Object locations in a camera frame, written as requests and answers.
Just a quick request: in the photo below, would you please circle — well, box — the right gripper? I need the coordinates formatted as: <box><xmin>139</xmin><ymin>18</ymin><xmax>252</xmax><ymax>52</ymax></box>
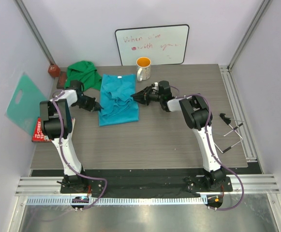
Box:
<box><xmin>132</xmin><ymin>86</ymin><xmax>163</xmax><ymax>106</ymax></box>

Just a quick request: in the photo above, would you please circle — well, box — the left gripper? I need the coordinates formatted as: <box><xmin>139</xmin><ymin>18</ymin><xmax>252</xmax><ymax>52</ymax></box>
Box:
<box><xmin>74</xmin><ymin>95</ymin><xmax>104</xmax><ymax>112</ymax></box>

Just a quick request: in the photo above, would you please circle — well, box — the blue t shirt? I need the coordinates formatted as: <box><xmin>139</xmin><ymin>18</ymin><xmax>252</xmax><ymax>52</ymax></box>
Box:
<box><xmin>99</xmin><ymin>74</ymin><xmax>139</xmax><ymax>127</ymax></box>

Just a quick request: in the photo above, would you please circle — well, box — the white mug orange inside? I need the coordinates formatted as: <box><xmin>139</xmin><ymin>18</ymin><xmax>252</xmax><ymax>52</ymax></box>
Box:
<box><xmin>136</xmin><ymin>57</ymin><xmax>151</xmax><ymax>82</ymax></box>

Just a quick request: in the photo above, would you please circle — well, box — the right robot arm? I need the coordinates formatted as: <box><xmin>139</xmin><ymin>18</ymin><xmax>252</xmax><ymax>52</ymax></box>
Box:
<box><xmin>131</xmin><ymin>81</ymin><xmax>226</xmax><ymax>191</ymax></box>

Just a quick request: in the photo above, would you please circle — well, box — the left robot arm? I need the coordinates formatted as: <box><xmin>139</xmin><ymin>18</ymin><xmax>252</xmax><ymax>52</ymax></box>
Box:
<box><xmin>40</xmin><ymin>89</ymin><xmax>102</xmax><ymax>193</ymax></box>

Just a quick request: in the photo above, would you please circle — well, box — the green t shirt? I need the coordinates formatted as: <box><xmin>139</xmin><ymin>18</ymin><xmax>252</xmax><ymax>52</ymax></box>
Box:
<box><xmin>64</xmin><ymin>60</ymin><xmax>102</xmax><ymax>91</ymax></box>

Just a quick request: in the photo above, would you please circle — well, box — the whiteboard with red writing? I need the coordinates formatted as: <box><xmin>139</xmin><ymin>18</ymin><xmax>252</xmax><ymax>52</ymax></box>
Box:
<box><xmin>115</xmin><ymin>24</ymin><xmax>190</xmax><ymax>66</ymax></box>

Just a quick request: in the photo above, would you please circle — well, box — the brown block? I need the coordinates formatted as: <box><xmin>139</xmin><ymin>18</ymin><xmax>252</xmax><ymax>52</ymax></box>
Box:
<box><xmin>48</xmin><ymin>64</ymin><xmax>60</xmax><ymax>78</ymax></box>

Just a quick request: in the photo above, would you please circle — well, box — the red book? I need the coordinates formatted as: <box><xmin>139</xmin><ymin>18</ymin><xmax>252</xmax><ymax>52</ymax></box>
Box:
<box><xmin>31</xmin><ymin>116</ymin><xmax>76</xmax><ymax>143</ymax></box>

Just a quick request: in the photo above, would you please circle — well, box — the teal plastic cutting board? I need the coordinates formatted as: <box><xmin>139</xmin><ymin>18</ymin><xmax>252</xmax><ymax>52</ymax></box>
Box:
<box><xmin>6</xmin><ymin>73</ymin><xmax>47</xmax><ymax>136</ymax></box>

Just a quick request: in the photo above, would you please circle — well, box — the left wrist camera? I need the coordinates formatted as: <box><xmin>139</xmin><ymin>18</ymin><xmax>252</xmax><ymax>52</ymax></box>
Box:
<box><xmin>68</xmin><ymin>80</ymin><xmax>84</xmax><ymax>93</ymax></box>

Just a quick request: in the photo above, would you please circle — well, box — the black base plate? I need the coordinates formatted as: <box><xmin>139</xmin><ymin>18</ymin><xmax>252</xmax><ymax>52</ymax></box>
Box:
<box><xmin>31</xmin><ymin>163</ymin><xmax>263</xmax><ymax>199</ymax></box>

